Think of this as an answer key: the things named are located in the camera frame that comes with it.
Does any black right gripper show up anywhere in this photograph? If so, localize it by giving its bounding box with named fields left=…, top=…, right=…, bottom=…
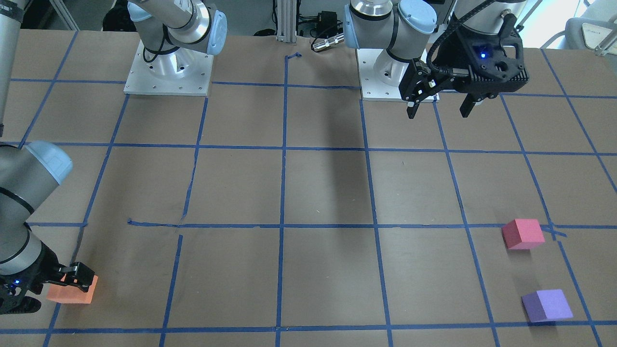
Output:
left=0, top=255, right=95, bottom=315

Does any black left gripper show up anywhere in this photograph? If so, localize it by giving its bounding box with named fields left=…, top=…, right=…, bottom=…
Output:
left=399, top=29, right=529, bottom=120

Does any orange foam block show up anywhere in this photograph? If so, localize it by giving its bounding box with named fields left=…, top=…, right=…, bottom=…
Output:
left=46, top=275, right=99, bottom=305

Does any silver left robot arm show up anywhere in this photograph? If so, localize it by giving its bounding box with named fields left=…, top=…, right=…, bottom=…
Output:
left=343, top=0, right=529, bottom=119

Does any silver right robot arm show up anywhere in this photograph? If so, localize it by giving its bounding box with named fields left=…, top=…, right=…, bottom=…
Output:
left=0, top=0, right=228, bottom=315

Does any silver cylindrical connector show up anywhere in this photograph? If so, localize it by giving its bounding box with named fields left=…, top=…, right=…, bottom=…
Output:
left=310, top=33, right=345, bottom=53

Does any pink foam block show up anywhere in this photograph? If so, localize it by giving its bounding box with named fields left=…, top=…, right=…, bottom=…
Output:
left=501, top=219, right=546, bottom=250

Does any purple foam block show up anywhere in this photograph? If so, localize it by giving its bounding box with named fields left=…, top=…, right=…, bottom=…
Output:
left=522, top=289, right=574, bottom=323

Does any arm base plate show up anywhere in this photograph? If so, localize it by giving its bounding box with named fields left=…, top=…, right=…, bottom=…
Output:
left=123, top=42, right=214, bottom=96
left=356, top=49, right=408, bottom=102

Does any aluminium frame post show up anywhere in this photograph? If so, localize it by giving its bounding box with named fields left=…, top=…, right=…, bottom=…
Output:
left=275, top=0, right=298, bottom=45

